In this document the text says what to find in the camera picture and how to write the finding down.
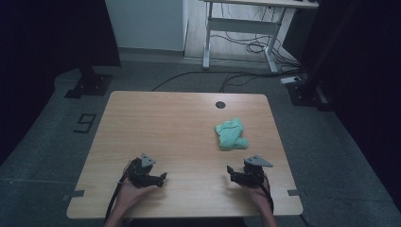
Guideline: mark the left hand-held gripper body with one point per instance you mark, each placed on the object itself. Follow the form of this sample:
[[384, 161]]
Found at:
[[142, 176]]

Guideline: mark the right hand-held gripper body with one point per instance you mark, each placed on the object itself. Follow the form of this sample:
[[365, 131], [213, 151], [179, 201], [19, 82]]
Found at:
[[252, 176]]

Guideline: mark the green cloth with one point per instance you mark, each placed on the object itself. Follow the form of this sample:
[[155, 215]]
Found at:
[[231, 134]]

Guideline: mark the person's right hand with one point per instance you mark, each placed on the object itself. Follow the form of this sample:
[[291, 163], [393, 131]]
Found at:
[[257, 197]]

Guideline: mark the person's left hand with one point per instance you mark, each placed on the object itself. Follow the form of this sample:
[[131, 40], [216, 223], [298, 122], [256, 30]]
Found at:
[[126, 197]]

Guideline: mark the grey tape strip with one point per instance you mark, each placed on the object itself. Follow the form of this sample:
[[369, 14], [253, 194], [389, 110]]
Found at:
[[75, 194], [294, 192]]

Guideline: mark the black table grommet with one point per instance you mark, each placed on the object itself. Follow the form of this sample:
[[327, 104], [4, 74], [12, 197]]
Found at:
[[220, 105]]

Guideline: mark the black stand base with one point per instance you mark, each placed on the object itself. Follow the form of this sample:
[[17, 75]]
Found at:
[[304, 94], [91, 85]]

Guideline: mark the white power strip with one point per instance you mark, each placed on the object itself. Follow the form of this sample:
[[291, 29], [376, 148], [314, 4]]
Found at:
[[290, 80]]

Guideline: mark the dark curtain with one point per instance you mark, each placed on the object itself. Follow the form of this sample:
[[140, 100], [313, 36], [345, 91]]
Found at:
[[47, 47], [362, 78]]

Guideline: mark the white cabinet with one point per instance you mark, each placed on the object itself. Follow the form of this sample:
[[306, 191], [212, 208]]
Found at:
[[145, 25]]

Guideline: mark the white frame desk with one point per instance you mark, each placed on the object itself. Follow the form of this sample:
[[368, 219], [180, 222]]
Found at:
[[239, 26]]

